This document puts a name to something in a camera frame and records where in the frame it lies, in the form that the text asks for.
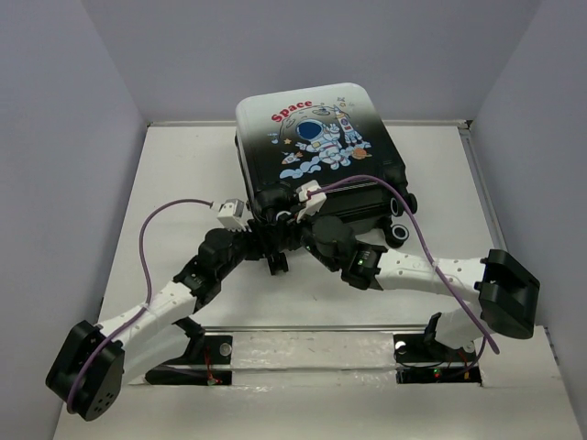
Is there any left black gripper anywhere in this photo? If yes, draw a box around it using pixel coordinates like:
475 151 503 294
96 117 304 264
216 219 275 280

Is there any black suitcase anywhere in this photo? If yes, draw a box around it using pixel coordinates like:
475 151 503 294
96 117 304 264
235 82 417 274

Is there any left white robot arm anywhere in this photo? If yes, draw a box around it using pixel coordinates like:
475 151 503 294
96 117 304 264
45 220 300 422

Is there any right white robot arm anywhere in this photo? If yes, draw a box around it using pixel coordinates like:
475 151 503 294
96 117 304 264
301 216 540 359

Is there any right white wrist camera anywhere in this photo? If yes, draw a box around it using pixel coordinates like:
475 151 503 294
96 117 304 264
295 180 327 223

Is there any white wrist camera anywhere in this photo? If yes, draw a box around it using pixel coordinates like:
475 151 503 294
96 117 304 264
295 180 327 223
211 199 248 231

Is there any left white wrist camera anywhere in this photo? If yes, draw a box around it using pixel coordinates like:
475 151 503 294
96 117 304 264
211 199 248 231

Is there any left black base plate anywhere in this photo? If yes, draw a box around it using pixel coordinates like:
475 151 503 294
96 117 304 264
144 334 233 387

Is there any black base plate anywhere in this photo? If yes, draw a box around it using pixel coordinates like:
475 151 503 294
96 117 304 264
144 334 233 387
393 334 482 385

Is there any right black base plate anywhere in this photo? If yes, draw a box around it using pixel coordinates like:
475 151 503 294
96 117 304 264
393 334 482 385

